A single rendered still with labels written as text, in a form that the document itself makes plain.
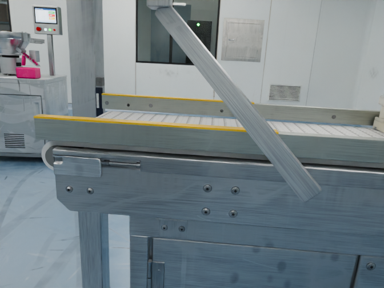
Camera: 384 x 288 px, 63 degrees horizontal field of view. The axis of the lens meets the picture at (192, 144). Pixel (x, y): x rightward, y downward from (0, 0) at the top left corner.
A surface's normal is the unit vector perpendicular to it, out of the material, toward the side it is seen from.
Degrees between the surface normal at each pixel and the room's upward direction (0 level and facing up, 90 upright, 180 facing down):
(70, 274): 0
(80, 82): 90
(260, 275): 90
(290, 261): 90
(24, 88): 90
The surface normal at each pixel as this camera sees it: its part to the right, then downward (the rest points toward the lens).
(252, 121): -0.61, 0.14
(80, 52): -0.07, 0.27
